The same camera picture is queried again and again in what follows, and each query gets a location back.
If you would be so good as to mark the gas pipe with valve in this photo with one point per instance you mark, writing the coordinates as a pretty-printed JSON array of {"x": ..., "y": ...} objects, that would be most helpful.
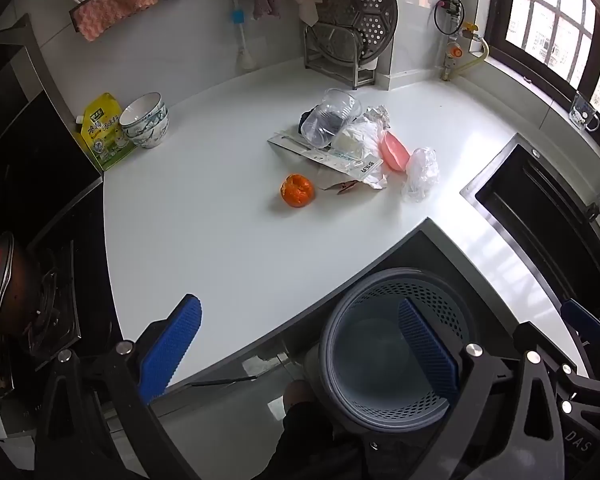
[{"x": 452, "y": 52}]

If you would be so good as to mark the pink sponge cloth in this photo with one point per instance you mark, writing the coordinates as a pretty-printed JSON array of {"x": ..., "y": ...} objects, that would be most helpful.
[{"x": 115, "y": 7}]

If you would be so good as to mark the glass mug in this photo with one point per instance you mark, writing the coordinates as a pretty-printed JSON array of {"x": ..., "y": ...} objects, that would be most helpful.
[{"x": 582, "y": 112}]

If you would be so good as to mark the yellow green refill pouch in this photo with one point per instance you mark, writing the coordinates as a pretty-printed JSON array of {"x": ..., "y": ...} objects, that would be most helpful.
[{"x": 100, "y": 135}]

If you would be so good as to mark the clear plastic blister pack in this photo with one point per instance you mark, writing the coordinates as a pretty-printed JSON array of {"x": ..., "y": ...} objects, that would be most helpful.
[{"x": 350, "y": 165}]

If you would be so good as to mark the dark framed window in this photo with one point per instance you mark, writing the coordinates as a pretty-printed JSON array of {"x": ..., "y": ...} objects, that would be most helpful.
[{"x": 555, "y": 25}]

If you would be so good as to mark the cooking pot with lid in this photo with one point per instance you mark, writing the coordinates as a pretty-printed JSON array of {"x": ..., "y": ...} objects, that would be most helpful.
[{"x": 5, "y": 285}]

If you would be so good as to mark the crumpled snack wrapper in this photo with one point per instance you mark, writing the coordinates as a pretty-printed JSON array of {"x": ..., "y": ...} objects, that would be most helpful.
[{"x": 342, "y": 187}]

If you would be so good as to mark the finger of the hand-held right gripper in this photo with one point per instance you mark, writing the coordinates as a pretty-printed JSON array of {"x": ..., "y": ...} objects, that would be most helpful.
[
  {"x": 532, "y": 337},
  {"x": 582, "y": 320}
]

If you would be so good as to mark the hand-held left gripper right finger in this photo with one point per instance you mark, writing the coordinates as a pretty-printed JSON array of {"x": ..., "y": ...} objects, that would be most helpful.
[{"x": 427, "y": 350}]

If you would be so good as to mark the white tissue paper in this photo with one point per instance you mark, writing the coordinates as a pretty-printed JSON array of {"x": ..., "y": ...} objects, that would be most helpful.
[{"x": 375, "y": 175}]

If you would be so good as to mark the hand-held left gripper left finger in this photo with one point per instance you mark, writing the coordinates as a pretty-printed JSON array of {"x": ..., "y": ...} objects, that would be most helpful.
[{"x": 172, "y": 345}]

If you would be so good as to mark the metal dish rack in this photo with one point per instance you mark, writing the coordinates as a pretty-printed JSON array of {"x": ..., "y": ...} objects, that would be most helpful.
[{"x": 357, "y": 67}]

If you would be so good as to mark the perforated metal steamer tray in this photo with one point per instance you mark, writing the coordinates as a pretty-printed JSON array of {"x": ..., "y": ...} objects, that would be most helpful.
[{"x": 370, "y": 5}]

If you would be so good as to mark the grey perforated plastic basket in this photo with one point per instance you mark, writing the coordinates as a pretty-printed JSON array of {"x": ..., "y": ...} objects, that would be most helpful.
[{"x": 370, "y": 350}]

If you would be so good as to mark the clear plastic cup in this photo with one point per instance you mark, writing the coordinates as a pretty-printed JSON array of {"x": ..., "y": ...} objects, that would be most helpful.
[{"x": 330, "y": 120}]

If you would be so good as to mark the black range hood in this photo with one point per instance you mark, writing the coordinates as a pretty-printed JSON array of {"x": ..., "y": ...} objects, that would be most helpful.
[{"x": 25, "y": 150}]

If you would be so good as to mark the pink plastic dish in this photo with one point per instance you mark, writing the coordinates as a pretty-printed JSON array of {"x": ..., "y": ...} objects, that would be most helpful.
[{"x": 395, "y": 152}]

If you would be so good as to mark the orange peel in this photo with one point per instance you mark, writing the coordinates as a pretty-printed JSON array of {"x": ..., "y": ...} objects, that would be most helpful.
[{"x": 296, "y": 191}]

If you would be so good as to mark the black gas stove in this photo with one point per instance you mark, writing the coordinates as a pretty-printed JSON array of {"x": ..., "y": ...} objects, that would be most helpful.
[{"x": 60, "y": 305}]

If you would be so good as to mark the white bottle brush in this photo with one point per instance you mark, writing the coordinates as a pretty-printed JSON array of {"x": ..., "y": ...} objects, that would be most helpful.
[{"x": 238, "y": 16}]

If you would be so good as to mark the clear crumpled plastic bag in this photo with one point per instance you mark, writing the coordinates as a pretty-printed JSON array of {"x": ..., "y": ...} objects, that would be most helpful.
[{"x": 420, "y": 170}]

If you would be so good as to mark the steel kitchen sink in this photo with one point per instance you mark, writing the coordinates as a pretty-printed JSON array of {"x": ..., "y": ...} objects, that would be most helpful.
[{"x": 540, "y": 210}]

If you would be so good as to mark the person's leg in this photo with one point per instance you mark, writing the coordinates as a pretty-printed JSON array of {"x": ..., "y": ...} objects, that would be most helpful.
[{"x": 305, "y": 425}]

